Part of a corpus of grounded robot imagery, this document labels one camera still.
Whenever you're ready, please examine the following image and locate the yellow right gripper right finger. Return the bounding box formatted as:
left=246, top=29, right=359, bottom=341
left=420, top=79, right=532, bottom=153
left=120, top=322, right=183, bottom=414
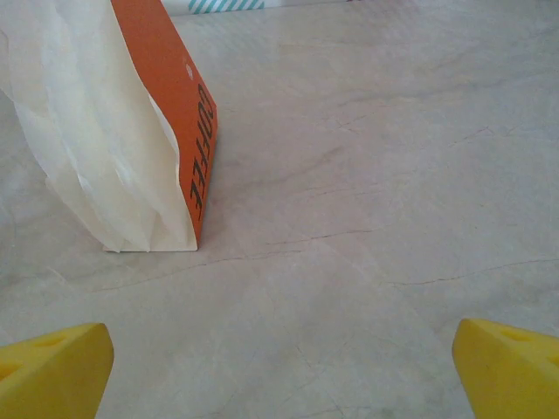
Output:
left=452, top=318, right=559, bottom=419

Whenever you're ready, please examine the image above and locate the orange and white filter box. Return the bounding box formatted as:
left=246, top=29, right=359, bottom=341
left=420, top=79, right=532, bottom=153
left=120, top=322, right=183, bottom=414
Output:
left=103, top=0, right=224, bottom=253

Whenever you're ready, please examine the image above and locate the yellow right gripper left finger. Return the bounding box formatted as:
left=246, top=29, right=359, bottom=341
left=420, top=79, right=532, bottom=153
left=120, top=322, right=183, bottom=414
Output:
left=0, top=322, right=115, bottom=419

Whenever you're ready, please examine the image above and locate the stack of white paper filters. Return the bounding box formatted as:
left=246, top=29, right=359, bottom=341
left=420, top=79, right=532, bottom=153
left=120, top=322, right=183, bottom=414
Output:
left=0, top=0, right=196, bottom=253

